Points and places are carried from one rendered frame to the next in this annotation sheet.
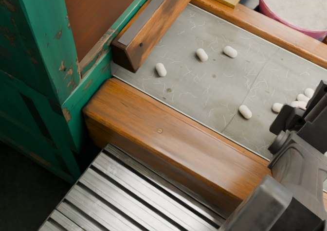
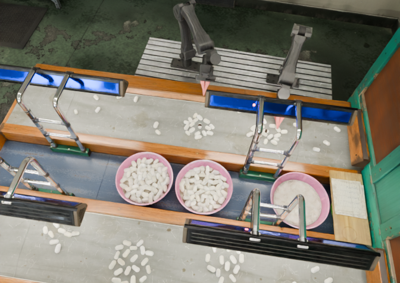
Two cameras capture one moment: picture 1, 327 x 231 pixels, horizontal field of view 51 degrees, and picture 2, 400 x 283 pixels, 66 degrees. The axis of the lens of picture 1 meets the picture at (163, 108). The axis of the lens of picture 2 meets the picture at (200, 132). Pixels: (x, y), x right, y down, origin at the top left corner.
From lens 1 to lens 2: 160 cm
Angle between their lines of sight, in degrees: 59
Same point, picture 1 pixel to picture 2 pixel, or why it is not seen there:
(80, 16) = (374, 86)
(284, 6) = (305, 193)
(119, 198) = (315, 95)
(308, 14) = (290, 195)
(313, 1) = not seen: hidden behind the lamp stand
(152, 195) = not seen: hidden behind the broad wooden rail
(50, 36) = (373, 68)
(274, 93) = (288, 139)
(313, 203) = (298, 39)
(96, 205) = (321, 90)
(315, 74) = (275, 156)
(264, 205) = (309, 31)
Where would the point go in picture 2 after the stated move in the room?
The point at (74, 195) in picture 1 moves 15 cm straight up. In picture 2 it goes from (329, 91) to (339, 74)
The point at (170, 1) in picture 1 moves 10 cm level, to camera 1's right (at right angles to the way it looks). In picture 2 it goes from (357, 139) to (338, 142)
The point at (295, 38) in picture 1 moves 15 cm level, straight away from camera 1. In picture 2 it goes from (293, 165) to (290, 194)
